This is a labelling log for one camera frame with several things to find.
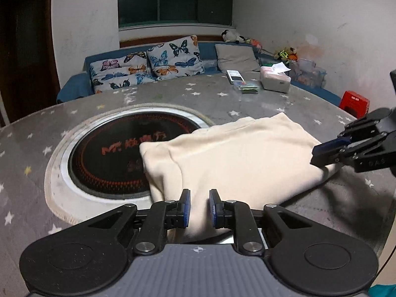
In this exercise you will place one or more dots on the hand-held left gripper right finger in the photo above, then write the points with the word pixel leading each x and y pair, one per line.
pixel 212 207

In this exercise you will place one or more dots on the red plastic stool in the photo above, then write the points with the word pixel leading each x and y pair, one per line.
pixel 355 102

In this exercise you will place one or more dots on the yellow green plush toy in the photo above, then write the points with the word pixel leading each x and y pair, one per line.
pixel 286 54

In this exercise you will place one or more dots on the clear plastic storage bin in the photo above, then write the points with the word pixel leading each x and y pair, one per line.
pixel 309 72

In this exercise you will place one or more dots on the colourful plush toys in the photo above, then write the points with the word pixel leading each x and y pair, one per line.
pixel 253 43

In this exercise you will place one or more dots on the dark wooden door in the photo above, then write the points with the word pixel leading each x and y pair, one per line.
pixel 24 52

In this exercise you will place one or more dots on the butterfly print pillow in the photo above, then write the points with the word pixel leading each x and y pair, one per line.
pixel 120 71
pixel 174 55

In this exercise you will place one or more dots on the dark window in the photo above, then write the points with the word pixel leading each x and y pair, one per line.
pixel 176 0

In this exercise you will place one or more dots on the black white plush toy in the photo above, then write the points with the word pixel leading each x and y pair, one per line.
pixel 230 36

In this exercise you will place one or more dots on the pink white tissue box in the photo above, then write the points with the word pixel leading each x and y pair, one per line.
pixel 275 80

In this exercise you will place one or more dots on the cream sweatshirt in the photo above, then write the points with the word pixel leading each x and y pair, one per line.
pixel 232 161

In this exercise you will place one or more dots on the plain grey pillow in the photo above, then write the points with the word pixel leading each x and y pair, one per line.
pixel 236 57

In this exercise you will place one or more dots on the white remote control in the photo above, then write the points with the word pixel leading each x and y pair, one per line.
pixel 234 76

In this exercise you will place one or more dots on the small clear plastic box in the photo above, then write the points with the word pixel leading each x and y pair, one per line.
pixel 246 87

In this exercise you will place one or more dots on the blue sofa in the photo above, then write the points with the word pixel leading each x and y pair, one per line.
pixel 74 86

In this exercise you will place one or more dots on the teal cloth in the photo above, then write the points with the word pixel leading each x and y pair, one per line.
pixel 385 291

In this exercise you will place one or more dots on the white paper slip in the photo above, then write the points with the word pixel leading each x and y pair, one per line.
pixel 280 67

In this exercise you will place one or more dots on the round black induction cooktop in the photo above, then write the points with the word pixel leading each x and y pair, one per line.
pixel 102 167

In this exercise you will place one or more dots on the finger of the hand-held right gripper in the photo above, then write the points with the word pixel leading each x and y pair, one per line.
pixel 337 144
pixel 368 157

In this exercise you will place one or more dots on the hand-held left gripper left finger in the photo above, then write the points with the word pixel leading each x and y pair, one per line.
pixel 185 207

